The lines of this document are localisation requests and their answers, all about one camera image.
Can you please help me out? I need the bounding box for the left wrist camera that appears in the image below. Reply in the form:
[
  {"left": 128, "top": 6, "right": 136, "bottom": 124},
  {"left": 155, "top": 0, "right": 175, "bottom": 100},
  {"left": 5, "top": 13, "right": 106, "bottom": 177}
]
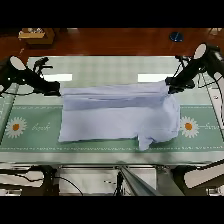
[{"left": 32, "top": 56, "right": 54, "bottom": 77}]

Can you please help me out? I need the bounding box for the brown wooden box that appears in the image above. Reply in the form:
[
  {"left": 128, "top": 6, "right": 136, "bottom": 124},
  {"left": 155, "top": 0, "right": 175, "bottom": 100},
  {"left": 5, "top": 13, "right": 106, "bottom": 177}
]
[{"left": 17, "top": 28, "right": 56, "bottom": 46}]

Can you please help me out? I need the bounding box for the light blue T-shirt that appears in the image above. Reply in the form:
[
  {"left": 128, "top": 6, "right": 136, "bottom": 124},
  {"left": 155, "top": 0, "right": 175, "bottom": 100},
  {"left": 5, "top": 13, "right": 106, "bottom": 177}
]
[{"left": 57, "top": 80, "right": 182, "bottom": 152}]

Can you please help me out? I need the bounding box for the black cable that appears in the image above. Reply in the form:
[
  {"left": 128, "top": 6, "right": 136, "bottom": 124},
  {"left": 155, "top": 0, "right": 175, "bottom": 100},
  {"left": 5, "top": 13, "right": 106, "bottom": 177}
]
[
  {"left": 196, "top": 70, "right": 224, "bottom": 90},
  {"left": 53, "top": 175, "right": 85, "bottom": 197}
]

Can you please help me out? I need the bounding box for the blue round object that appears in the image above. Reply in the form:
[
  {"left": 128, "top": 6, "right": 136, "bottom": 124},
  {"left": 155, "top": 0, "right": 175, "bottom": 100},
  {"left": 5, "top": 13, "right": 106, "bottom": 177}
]
[{"left": 168, "top": 31, "right": 185, "bottom": 43}]

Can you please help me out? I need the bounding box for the silver frame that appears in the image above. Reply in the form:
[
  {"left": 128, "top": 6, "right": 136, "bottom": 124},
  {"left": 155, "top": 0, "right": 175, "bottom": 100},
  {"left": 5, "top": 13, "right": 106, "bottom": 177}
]
[{"left": 0, "top": 159, "right": 224, "bottom": 197}]

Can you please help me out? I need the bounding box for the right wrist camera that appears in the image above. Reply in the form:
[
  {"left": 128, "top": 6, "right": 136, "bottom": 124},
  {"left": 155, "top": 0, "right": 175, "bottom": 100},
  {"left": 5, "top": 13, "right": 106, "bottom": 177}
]
[{"left": 174, "top": 54, "right": 195, "bottom": 75}]

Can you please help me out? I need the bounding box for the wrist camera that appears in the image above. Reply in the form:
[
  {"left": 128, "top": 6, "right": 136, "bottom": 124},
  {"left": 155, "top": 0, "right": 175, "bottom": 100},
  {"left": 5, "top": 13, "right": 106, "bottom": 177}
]
[
  {"left": 174, "top": 54, "right": 195, "bottom": 75},
  {"left": 32, "top": 56, "right": 54, "bottom": 77}
]

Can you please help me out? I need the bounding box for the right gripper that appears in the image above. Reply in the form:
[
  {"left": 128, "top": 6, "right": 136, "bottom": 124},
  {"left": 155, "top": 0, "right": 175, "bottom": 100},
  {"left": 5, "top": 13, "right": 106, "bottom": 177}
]
[{"left": 165, "top": 76, "right": 196, "bottom": 95}]

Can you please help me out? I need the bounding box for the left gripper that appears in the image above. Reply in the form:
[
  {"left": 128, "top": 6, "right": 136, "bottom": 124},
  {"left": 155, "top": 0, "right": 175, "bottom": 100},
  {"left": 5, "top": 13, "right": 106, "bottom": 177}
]
[{"left": 41, "top": 80, "right": 63, "bottom": 98}]

